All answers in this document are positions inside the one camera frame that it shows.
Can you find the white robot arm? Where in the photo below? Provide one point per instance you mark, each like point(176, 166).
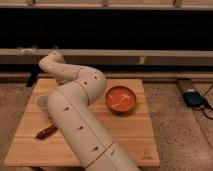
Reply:
point(68, 105)

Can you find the orange bowl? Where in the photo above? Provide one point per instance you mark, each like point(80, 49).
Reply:
point(120, 99)

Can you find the wooden table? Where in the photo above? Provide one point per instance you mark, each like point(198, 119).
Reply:
point(133, 131)

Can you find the blue device on floor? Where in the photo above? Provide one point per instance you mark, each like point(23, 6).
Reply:
point(192, 98)

